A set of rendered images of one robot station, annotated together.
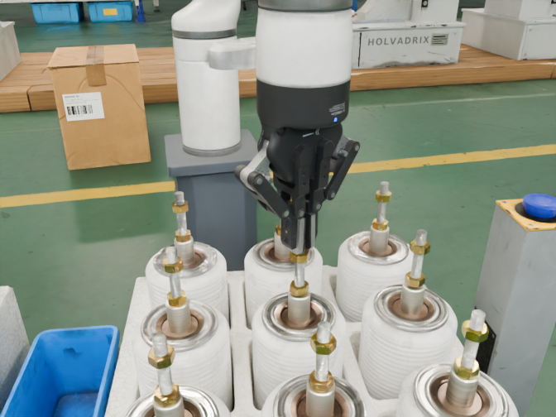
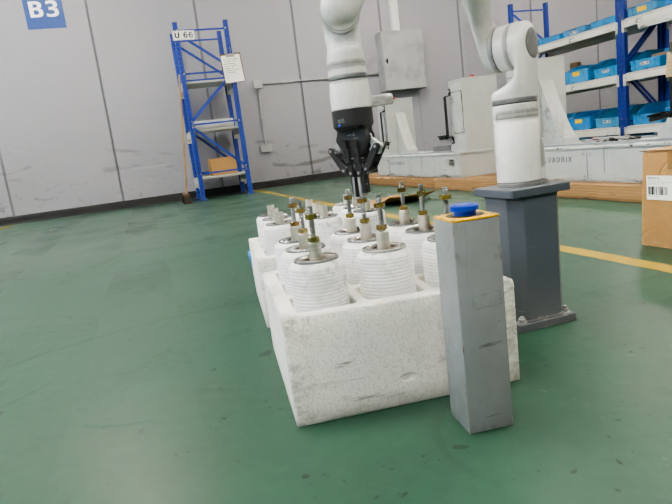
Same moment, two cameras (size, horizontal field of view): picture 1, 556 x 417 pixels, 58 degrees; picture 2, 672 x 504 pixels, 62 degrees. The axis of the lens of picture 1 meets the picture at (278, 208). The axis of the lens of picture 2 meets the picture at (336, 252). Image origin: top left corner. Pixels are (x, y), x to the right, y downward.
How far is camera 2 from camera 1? 1.12 m
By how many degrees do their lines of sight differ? 82
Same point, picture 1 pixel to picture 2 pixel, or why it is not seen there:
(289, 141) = (341, 136)
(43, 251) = not seen: hidden behind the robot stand
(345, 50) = (338, 95)
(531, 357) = (457, 349)
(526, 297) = (443, 280)
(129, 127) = not seen: outside the picture
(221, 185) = (496, 208)
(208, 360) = (337, 241)
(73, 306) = not seen: hidden behind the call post
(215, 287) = (396, 236)
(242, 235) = (508, 253)
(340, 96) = (339, 115)
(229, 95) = (509, 144)
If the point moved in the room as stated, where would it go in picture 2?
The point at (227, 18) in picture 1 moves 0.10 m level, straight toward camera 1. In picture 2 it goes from (506, 91) to (460, 96)
